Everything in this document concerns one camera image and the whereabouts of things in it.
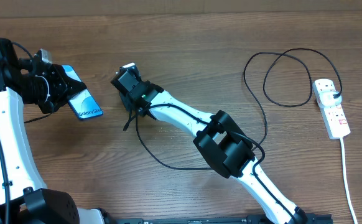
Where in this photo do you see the blue Galaxy smartphone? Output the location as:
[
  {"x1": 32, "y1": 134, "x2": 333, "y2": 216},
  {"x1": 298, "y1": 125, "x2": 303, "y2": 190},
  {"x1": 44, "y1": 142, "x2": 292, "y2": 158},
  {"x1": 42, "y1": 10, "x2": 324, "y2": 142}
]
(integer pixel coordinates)
[{"x1": 59, "y1": 64, "x2": 104, "y2": 121}]

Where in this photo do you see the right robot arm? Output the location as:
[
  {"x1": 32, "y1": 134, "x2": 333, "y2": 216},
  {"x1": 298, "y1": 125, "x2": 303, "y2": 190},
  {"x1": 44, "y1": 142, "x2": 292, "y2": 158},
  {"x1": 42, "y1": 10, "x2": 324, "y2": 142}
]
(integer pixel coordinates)
[{"x1": 111, "y1": 63, "x2": 308, "y2": 223}]

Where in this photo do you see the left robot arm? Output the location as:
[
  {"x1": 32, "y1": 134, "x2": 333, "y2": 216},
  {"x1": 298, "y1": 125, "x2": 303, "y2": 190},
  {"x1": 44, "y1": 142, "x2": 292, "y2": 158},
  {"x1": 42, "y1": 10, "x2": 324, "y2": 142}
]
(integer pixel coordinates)
[{"x1": 0, "y1": 38, "x2": 111, "y2": 223}]

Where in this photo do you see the white charger plug adapter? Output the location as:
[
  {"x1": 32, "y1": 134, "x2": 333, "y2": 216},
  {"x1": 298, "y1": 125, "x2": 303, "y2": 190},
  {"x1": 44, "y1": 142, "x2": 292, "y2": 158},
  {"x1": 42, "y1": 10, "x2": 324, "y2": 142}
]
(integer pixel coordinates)
[{"x1": 317, "y1": 91, "x2": 342, "y2": 108}]

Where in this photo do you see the white power strip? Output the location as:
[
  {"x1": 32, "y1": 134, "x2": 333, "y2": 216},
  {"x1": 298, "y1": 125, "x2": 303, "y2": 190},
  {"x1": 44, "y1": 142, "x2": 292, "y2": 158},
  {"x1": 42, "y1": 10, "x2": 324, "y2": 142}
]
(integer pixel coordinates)
[{"x1": 312, "y1": 79, "x2": 351, "y2": 139}]

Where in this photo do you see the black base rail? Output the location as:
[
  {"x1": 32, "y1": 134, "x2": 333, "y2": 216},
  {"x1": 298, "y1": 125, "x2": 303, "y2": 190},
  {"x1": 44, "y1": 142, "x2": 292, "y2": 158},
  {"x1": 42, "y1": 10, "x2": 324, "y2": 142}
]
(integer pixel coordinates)
[{"x1": 106, "y1": 213, "x2": 334, "y2": 224}]

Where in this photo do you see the white power strip cord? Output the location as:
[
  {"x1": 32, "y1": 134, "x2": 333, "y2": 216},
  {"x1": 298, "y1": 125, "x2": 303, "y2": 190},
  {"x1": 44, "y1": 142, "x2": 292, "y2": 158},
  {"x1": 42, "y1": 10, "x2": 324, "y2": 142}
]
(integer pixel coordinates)
[{"x1": 339, "y1": 137, "x2": 359, "y2": 224}]

